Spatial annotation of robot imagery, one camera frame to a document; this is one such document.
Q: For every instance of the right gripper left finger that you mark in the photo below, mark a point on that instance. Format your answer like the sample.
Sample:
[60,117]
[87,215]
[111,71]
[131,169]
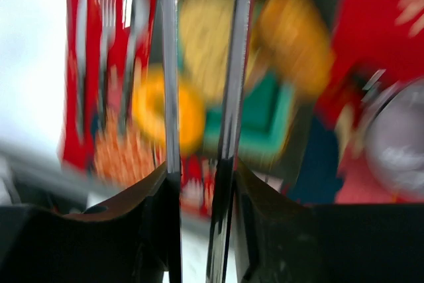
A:
[133,236]

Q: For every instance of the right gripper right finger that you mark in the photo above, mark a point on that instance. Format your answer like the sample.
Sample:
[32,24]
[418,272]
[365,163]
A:
[279,240]

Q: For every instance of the metal serving tongs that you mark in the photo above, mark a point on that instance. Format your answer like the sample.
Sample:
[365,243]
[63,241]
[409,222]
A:
[219,236]

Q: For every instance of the glazed donut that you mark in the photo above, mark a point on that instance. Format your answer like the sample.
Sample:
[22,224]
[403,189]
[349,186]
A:
[149,113]

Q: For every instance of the pale bread slice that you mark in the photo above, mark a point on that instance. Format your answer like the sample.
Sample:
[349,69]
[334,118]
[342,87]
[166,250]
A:
[294,39]

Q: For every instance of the brown bread slice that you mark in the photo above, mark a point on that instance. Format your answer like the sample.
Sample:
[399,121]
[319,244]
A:
[204,37]

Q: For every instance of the teal square plate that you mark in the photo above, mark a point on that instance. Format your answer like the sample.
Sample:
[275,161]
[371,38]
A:
[270,105]

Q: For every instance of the lilac mug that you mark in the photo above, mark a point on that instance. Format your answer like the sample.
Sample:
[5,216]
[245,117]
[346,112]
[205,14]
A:
[392,123]

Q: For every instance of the red patterned placemat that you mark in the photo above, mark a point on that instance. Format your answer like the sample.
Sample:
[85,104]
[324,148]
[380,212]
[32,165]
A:
[386,34]

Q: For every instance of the patterned handle knife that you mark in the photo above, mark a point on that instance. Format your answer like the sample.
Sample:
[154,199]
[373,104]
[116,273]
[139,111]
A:
[80,47]

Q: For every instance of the patterned handle fork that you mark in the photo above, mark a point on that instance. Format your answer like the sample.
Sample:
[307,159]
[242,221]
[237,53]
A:
[107,11]

